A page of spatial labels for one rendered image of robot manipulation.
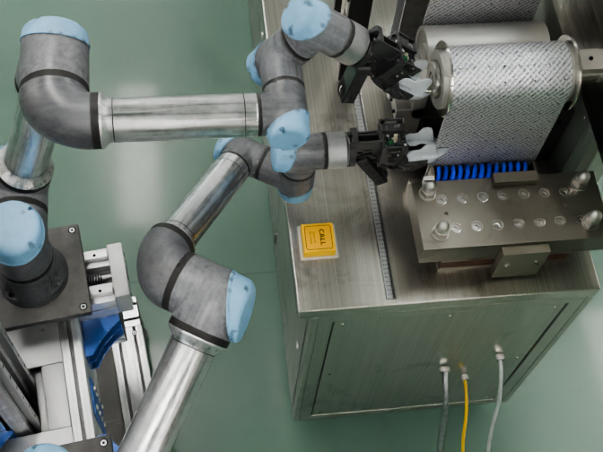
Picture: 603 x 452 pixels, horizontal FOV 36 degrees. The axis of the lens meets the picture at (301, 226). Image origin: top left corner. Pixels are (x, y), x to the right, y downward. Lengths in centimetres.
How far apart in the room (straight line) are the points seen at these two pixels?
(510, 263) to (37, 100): 100
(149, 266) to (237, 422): 120
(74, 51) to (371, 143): 60
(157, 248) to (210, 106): 29
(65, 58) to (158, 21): 194
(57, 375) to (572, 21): 134
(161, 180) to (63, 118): 160
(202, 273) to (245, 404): 121
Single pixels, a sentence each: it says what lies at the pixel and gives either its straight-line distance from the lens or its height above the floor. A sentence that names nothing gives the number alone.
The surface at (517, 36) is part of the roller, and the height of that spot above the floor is 123.
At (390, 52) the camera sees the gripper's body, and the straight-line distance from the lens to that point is 170.
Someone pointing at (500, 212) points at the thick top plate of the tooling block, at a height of 103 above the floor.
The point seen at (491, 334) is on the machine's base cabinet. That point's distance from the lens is 226.
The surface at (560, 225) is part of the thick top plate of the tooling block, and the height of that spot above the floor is 103.
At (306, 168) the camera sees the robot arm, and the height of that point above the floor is 111.
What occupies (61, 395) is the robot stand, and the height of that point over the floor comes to 73.
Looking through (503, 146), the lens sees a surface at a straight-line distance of 199.
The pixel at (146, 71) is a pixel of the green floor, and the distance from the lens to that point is 341.
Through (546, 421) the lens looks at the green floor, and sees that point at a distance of 295.
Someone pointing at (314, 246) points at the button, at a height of 92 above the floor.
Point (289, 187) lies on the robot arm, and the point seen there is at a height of 103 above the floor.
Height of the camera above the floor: 269
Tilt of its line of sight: 62 degrees down
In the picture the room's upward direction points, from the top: 7 degrees clockwise
